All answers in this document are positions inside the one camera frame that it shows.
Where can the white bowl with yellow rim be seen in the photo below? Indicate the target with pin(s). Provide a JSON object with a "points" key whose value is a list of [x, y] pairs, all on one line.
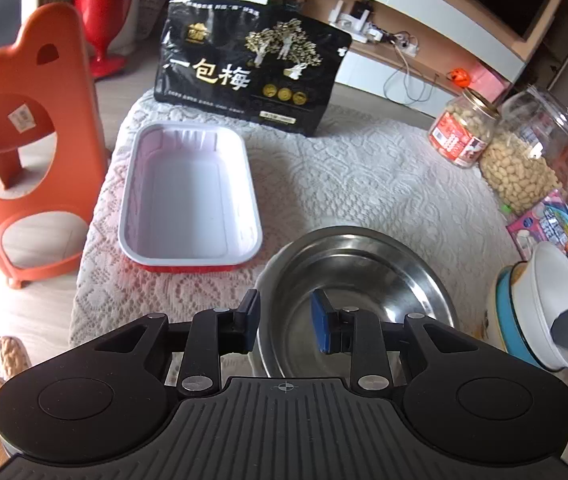
{"points": [[548, 285]]}

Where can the orange plastic chair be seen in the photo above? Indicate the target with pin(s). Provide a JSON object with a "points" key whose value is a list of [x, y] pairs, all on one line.
{"points": [[74, 110]]}

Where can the black snack bag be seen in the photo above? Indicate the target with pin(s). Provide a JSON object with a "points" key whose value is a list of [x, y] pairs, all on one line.
{"points": [[224, 85]]}

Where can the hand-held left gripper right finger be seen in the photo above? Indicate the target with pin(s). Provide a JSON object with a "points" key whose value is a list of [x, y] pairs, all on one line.
{"points": [[320, 326]]}

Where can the pink candy bag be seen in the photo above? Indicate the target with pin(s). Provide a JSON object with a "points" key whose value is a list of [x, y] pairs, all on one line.
{"points": [[543, 225]]}

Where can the red pedestal bin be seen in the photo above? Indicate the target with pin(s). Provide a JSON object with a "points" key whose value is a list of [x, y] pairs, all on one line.
{"points": [[104, 10]]}

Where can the beige woven object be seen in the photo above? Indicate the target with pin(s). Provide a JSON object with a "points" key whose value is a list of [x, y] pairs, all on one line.
{"points": [[9, 357]]}

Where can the white and wood wall cabinet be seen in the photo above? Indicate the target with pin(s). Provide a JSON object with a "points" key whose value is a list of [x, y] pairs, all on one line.
{"points": [[413, 5]]}

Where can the white router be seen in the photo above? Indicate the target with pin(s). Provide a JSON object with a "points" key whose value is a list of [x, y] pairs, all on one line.
{"points": [[348, 22]]}

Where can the small peanut jar gold lid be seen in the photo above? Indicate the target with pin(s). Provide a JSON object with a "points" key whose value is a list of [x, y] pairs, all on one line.
{"points": [[463, 130]]}

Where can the large glass jar of peanuts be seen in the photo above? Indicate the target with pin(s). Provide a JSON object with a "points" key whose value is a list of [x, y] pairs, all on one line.
{"points": [[518, 170]]}

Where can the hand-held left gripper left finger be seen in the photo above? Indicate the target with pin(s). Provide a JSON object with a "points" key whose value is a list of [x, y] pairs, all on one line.
{"points": [[251, 321]]}

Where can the white power strip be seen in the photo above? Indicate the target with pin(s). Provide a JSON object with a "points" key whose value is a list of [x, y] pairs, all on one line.
{"points": [[398, 42]]}

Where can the orange pumpkin toy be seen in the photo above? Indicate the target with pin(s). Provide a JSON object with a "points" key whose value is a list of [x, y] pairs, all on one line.
{"points": [[457, 77]]}

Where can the pink box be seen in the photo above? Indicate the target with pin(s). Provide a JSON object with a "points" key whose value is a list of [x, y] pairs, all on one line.
{"points": [[486, 79]]}

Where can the stainless steel bowl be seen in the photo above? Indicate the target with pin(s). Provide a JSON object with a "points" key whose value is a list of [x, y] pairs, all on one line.
{"points": [[353, 270]]}

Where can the red and white rectangular tray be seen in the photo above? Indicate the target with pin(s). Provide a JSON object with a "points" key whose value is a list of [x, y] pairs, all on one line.
{"points": [[189, 200]]}

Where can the white lace tablecloth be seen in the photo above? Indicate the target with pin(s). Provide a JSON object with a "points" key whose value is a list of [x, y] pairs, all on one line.
{"points": [[363, 175]]}

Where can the blue enamel bowl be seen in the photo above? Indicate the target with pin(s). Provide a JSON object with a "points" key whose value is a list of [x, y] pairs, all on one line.
{"points": [[511, 320]]}

